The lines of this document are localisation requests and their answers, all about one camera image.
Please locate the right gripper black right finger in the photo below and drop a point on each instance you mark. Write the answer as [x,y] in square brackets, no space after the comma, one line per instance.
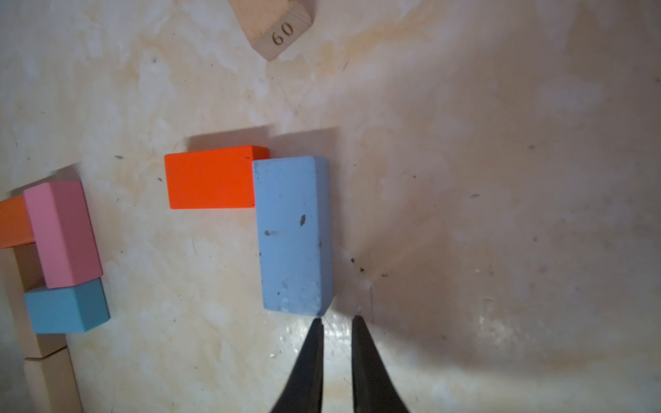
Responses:
[373,390]

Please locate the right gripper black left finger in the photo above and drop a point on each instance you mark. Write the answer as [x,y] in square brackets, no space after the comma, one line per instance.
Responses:
[304,389]

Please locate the light blue back block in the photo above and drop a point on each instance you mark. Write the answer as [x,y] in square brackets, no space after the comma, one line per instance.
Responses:
[294,234]

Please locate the light blue block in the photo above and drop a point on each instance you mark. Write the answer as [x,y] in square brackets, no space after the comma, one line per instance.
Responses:
[294,234]
[67,310]

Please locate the red-orange building block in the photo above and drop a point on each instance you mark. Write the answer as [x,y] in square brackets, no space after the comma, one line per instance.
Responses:
[213,179]

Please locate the light blue front block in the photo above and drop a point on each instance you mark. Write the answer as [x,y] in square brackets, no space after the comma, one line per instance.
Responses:
[67,310]

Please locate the pink building block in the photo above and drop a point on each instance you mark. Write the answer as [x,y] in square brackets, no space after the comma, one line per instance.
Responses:
[63,233]

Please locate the wooden block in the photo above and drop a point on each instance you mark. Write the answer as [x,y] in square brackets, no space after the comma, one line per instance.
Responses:
[271,26]
[24,283]
[52,383]

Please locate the orange building block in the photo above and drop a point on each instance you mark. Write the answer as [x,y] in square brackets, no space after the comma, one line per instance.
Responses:
[15,225]

